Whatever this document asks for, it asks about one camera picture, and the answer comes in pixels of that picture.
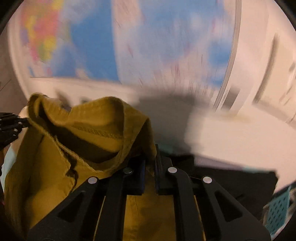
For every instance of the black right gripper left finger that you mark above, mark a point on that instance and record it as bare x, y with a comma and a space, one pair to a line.
95, 210

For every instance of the mustard yellow garment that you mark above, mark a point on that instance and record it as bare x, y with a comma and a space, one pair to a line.
62, 148

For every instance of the teal perforated storage basket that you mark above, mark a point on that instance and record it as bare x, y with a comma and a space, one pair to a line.
275, 215

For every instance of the black garment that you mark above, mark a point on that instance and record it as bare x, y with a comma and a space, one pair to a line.
252, 190

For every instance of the colourful wall map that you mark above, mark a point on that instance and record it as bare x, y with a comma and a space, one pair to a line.
129, 42

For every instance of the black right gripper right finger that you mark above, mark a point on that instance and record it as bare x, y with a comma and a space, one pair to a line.
204, 210

